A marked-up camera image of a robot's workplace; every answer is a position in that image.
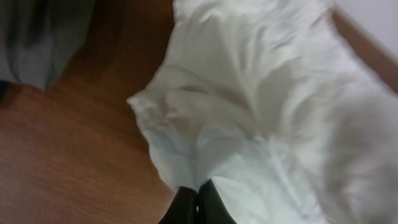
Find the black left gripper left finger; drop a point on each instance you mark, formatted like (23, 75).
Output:
(183, 209)

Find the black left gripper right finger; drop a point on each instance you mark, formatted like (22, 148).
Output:
(211, 209)

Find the white polo shirt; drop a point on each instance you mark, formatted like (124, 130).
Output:
(268, 101)

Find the grey folded garment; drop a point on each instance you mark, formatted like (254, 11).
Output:
(40, 37)

